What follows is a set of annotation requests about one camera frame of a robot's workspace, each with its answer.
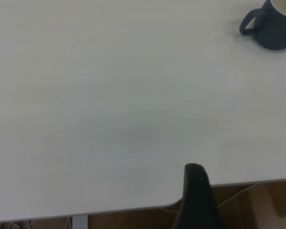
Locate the grey cable under table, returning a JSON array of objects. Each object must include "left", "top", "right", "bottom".
[{"left": 218, "top": 183, "right": 260, "bottom": 208}]

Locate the white table leg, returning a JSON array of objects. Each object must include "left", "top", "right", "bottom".
[{"left": 72, "top": 214, "right": 89, "bottom": 229}]

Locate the grey cable bundle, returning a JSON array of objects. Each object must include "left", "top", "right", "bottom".
[{"left": 0, "top": 220, "right": 36, "bottom": 229}]

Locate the dark grey ceramic mug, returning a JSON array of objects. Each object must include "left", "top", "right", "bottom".
[{"left": 239, "top": 0, "right": 286, "bottom": 51}]

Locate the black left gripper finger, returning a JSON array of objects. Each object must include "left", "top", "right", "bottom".
[{"left": 173, "top": 163, "right": 226, "bottom": 229}]

